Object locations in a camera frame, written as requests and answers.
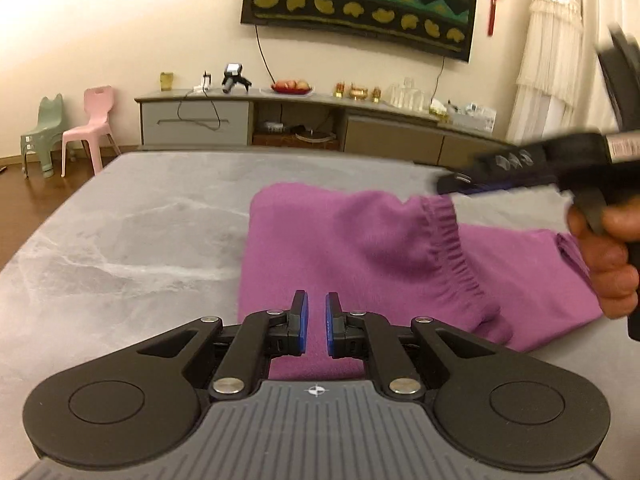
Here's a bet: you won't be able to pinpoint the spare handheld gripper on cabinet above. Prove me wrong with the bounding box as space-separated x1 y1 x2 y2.
221 63 252 94

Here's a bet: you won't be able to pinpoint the long grey TV cabinet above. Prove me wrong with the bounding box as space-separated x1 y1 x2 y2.
137 89 505 168

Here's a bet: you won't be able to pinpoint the white curtain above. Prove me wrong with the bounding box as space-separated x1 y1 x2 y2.
506 0 639 144

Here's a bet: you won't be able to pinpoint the red fruit plate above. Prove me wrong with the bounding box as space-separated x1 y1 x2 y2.
271 79 312 96

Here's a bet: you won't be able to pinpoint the yellow cup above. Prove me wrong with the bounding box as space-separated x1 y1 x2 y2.
160 72 174 91

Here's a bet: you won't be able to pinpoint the person's right hand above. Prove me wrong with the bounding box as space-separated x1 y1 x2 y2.
566 197 640 318

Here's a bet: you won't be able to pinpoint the black cable on cabinet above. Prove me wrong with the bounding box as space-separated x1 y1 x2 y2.
156 89 230 132

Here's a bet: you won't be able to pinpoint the gold ornaments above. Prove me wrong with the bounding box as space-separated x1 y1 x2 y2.
333 82 382 103

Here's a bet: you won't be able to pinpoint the glass bottles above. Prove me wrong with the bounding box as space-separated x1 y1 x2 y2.
386 77 424 112

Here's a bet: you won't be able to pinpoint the wall-mounted television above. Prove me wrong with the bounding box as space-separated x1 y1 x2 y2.
240 0 481 63

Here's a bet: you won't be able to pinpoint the purple sweatpants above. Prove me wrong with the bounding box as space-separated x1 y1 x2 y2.
239 183 601 380

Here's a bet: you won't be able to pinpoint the pink plastic chair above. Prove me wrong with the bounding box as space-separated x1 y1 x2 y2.
61 86 122 177

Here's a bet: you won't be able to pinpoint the green plastic chair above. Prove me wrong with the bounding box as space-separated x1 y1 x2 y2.
20 93 66 178

